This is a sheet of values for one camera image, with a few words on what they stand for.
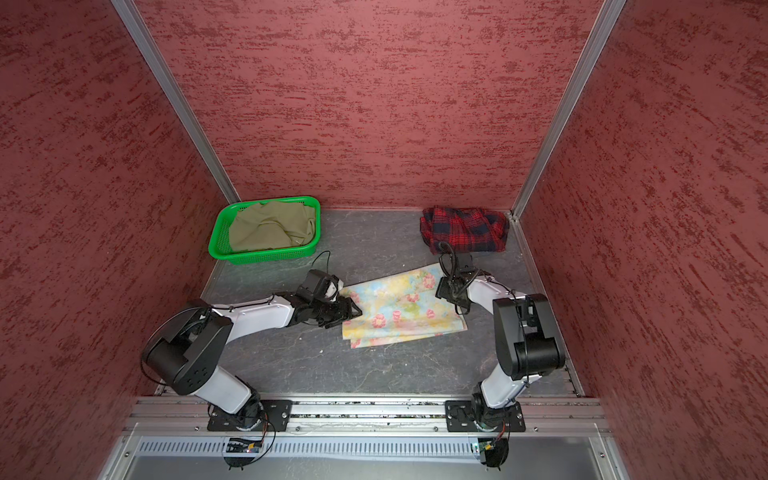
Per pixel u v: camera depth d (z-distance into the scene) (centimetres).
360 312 89
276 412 75
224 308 52
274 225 110
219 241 102
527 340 47
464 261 77
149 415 76
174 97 86
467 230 109
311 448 77
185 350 45
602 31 74
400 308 92
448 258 81
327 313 78
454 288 73
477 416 67
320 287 74
